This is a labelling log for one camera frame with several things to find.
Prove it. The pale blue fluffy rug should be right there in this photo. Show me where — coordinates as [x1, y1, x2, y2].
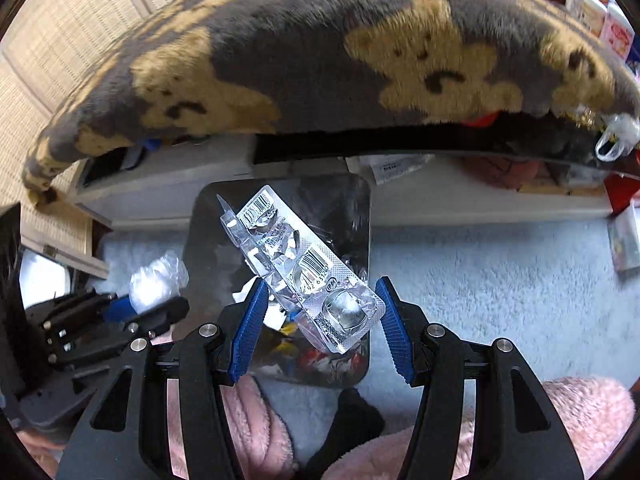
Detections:
[97, 220, 640, 411]

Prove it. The dark glossy waste bin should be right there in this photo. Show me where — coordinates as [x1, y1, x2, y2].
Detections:
[181, 172, 374, 390]

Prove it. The woven rattan cabinet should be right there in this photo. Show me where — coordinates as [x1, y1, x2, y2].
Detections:
[0, 0, 222, 282]

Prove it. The white container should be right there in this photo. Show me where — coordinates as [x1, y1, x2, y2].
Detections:
[20, 250, 72, 312]

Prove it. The pink box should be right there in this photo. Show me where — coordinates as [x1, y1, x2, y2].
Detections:
[600, 7, 636, 59]

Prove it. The black sock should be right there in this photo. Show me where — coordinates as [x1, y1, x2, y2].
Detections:
[305, 387, 386, 480]

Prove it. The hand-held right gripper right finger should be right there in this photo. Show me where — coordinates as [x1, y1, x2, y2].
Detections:
[375, 276, 586, 480]

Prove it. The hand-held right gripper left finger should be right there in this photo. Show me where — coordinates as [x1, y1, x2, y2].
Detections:
[57, 277, 271, 480]

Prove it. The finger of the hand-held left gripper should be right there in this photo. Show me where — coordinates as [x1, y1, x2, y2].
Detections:
[25, 289, 134, 357]
[47, 296, 192, 374]

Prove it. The clear printed packet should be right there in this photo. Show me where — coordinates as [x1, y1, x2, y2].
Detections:
[607, 200, 640, 274]

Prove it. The orange textured ball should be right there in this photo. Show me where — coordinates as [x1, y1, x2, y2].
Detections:
[460, 155, 547, 191]

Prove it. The white plastic bag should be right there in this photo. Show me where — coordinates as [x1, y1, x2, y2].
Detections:
[595, 112, 640, 163]

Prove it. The cream box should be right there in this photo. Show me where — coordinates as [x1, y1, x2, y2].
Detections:
[565, 0, 609, 37]

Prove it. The silver blister pack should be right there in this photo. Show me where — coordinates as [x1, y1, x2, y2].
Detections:
[217, 185, 386, 356]

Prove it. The dark fluffy cloth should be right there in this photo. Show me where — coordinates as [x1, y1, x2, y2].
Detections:
[500, 112, 602, 161]

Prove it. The white printed plastic packet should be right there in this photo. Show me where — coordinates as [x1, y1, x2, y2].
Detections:
[360, 154, 437, 186]

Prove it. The grey bear print blanket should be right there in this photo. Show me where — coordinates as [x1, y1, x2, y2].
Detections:
[22, 0, 634, 207]

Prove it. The white bed frame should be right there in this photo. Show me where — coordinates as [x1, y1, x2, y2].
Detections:
[75, 132, 627, 232]

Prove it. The clear plastic wrap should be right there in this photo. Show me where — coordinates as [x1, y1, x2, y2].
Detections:
[129, 251, 190, 314]

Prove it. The red flat packet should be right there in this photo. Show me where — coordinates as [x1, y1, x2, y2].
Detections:
[602, 170, 640, 217]

